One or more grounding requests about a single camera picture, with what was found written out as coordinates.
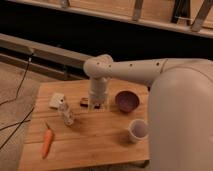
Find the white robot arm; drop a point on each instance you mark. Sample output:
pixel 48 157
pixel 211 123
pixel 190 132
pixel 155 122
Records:
pixel 180 106

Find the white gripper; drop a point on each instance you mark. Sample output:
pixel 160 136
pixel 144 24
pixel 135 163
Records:
pixel 98 93

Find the black red rectangular box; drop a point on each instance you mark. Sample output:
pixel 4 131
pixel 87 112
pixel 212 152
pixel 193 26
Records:
pixel 84 103

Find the purple bowl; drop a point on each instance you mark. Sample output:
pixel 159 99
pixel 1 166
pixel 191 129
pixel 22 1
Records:
pixel 127 101

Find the wooden board table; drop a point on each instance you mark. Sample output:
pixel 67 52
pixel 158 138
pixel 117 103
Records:
pixel 97 137

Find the orange carrot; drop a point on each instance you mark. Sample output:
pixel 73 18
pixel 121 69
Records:
pixel 48 138

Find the white cup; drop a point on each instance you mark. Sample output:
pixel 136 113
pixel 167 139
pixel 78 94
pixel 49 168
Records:
pixel 137 130

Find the white sponge block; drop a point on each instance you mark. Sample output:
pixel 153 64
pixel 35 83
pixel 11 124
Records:
pixel 56 100

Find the clear plastic bottle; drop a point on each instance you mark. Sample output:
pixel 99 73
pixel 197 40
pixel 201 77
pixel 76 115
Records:
pixel 66 113

